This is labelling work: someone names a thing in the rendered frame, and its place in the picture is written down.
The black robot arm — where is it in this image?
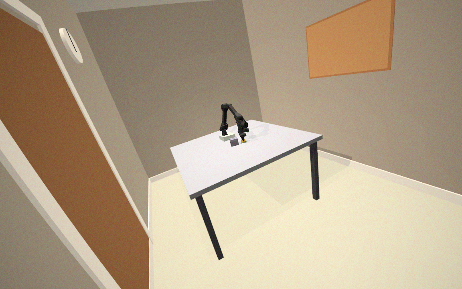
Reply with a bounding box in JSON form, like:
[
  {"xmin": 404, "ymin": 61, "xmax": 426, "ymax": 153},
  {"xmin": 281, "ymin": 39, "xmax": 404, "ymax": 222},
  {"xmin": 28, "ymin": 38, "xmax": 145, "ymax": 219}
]
[{"xmin": 220, "ymin": 103, "xmax": 249, "ymax": 136}]

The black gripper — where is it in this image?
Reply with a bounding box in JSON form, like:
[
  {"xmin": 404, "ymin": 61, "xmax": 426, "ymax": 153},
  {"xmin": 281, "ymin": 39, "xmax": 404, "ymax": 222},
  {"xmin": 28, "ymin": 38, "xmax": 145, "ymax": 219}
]
[{"xmin": 238, "ymin": 127, "xmax": 246, "ymax": 141}]

